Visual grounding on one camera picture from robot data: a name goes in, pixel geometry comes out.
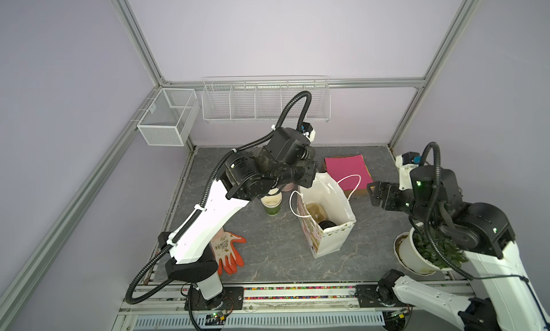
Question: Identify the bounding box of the orange white work glove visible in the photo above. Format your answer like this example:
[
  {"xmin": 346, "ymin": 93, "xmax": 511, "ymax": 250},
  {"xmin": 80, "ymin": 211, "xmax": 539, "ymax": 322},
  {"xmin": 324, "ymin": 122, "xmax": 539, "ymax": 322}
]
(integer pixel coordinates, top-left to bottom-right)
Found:
[{"xmin": 210, "ymin": 228, "xmax": 247, "ymax": 275}]

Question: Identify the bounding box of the pink cup of stirrers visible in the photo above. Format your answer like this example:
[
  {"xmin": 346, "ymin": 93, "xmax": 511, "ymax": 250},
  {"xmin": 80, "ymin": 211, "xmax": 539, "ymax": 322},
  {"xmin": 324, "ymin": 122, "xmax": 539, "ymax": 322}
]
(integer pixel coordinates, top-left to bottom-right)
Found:
[{"xmin": 282, "ymin": 183, "xmax": 296, "ymax": 192}]

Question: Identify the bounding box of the white plant pot saucer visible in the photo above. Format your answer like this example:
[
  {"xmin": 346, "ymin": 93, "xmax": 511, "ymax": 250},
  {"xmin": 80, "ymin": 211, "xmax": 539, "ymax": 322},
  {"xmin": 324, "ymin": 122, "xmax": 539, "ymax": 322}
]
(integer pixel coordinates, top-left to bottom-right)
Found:
[{"xmin": 394, "ymin": 233, "xmax": 423, "ymax": 275}]

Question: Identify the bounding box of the long white wire shelf basket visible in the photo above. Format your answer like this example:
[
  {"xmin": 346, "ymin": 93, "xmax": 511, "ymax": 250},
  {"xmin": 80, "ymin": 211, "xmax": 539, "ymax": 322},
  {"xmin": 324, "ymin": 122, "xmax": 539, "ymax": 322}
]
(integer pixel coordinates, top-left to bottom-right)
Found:
[{"xmin": 202, "ymin": 76, "xmax": 332, "ymax": 123}]

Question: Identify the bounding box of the small white mesh basket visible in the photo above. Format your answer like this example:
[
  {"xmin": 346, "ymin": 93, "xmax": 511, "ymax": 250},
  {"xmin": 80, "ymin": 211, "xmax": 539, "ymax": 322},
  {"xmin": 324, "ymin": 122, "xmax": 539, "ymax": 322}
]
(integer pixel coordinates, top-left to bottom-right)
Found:
[{"xmin": 137, "ymin": 88, "xmax": 200, "ymax": 147}]

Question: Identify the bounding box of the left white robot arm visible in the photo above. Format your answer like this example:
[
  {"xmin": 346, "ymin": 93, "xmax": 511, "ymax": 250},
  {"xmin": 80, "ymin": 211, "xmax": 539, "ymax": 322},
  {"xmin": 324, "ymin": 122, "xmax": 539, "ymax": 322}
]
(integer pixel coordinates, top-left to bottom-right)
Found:
[{"xmin": 125, "ymin": 91, "xmax": 316, "ymax": 305}]

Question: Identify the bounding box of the white cartoon paper gift bag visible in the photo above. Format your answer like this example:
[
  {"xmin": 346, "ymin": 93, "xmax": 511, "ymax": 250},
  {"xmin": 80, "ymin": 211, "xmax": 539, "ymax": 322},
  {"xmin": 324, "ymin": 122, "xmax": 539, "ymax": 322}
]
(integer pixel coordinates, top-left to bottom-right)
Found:
[{"xmin": 289, "ymin": 173, "xmax": 357, "ymax": 259}]

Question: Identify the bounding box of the black paper coffee cup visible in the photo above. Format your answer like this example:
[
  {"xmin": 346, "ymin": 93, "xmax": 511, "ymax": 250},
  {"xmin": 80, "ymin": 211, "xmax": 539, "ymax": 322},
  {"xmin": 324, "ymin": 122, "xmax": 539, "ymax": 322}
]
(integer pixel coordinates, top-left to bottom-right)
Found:
[{"xmin": 319, "ymin": 220, "xmax": 337, "ymax": 230}]

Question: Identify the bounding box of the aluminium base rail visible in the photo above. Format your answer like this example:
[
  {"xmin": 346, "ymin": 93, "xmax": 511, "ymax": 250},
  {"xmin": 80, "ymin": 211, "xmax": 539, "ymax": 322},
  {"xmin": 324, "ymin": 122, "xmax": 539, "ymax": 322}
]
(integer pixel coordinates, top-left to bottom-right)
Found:
[{"xmin": 112, "ymin": 280, "xmax": 495, "ymax": 331}]

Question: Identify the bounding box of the potted green plant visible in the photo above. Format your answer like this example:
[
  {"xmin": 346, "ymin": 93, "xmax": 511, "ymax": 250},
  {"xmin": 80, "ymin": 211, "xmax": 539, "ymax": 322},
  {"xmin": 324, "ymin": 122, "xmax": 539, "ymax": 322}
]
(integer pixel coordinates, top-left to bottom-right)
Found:
[{"xmin": 412, "ymin": 225, "xmax": 468, "ymax": 269}]

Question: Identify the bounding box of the brown pulp cup carrier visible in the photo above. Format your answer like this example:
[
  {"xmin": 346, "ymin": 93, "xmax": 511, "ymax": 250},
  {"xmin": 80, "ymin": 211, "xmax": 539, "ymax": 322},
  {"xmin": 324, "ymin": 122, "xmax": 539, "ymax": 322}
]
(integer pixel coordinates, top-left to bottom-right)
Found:
[{"xmin": 306, "ymin": 203, "xmax": 329, "ymax": 223}]

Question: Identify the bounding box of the green paper coffee cup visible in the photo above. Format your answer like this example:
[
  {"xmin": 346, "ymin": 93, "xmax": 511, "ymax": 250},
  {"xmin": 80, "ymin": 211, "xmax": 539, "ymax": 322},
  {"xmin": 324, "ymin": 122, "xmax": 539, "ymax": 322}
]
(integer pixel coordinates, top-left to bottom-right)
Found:
[{"xmin": 261, "ymin": 189, "xmax": 283, "ymax": 216}]

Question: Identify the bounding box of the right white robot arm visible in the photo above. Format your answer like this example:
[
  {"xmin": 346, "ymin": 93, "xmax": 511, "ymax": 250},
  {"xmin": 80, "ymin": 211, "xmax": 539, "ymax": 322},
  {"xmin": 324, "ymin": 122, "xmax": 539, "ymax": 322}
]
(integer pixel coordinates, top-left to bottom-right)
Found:
[{"xmin": 368, "ymin": 142, "xmax": 549, "ymax": 330}]

